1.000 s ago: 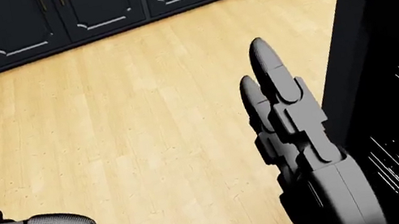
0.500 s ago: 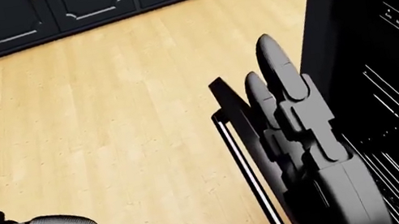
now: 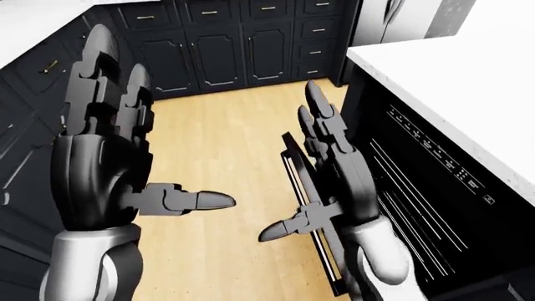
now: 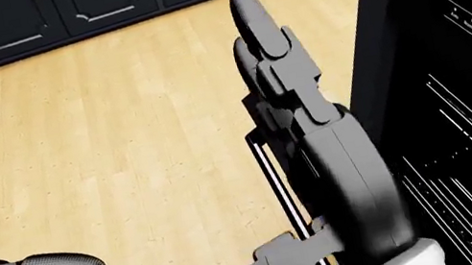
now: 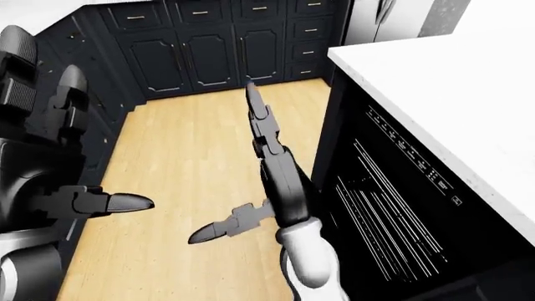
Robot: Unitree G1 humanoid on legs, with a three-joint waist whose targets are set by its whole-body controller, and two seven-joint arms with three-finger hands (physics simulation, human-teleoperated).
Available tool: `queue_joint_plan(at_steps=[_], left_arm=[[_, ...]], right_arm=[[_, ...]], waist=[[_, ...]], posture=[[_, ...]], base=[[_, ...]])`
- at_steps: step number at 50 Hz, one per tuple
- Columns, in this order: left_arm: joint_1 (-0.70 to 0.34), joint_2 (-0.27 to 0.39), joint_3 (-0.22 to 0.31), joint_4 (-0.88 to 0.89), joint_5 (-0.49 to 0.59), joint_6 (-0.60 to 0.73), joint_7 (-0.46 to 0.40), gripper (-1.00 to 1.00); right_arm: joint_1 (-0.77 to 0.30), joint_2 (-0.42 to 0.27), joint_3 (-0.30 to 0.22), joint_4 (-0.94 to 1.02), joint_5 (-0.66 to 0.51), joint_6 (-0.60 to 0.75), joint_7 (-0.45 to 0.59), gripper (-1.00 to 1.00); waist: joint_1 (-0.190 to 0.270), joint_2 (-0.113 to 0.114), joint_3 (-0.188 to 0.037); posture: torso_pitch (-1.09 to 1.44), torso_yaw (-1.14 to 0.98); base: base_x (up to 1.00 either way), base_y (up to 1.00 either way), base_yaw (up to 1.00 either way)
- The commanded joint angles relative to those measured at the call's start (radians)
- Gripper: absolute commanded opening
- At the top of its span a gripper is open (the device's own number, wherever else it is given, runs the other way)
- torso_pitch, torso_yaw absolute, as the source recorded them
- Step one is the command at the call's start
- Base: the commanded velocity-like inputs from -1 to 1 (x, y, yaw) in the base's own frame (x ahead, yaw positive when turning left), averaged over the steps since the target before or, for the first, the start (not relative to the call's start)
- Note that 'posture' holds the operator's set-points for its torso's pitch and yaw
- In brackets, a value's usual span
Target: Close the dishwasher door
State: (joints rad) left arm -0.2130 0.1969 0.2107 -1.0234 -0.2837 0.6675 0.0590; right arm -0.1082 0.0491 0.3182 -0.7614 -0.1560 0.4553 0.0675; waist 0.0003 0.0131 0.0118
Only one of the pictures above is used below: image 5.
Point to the dark navy cabinet drawer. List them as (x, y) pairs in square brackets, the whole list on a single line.
[(308, 52), (259, 8), (200, 12), (311, 4), (311, 30), (136, 17), (305, 71)]

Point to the dark navy side cabinet run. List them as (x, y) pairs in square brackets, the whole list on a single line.
[(106, 81)]

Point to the narrow dark navy cabinet door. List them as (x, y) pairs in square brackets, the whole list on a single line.
[(260, 51)]

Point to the black dishwasher door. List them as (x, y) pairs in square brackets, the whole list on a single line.
[(460, 244)]

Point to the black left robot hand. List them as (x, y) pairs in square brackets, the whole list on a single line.
[(33, 169)]

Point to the wide dark navy cabinet door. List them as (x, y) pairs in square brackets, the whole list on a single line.
[(154, 62)]

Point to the stainless steel refrigerator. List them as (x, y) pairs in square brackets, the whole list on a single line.
[(376, 19)]

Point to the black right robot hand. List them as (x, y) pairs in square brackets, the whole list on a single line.
[(284, 185)]

